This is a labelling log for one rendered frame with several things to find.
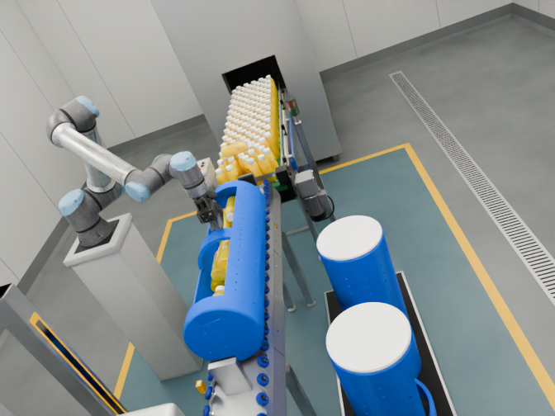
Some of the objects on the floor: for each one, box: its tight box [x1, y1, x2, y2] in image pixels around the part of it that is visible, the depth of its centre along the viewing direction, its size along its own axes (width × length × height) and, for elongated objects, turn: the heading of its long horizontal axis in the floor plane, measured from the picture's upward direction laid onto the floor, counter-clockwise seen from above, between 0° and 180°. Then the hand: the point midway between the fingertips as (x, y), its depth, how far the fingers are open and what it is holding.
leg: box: [282, 232, 315, 307], centre depth 301 cm, size 6×6×63 cm
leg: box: [285, 363, 317, 416], centre depth 219 cm, size 6×6×63 cm
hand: (220, 228), depth 197 cm, fingers closed, pressing on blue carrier
